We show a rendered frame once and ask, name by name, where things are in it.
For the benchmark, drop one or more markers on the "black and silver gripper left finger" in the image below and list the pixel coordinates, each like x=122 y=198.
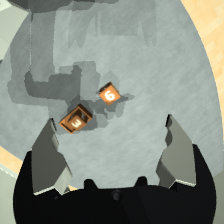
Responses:
x=44 y=176

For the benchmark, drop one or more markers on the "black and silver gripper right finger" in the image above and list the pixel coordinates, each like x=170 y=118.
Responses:
x=183 y=169

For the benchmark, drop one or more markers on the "brown cube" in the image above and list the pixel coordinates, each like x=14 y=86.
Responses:
x=78 y=120
x=109 y=93

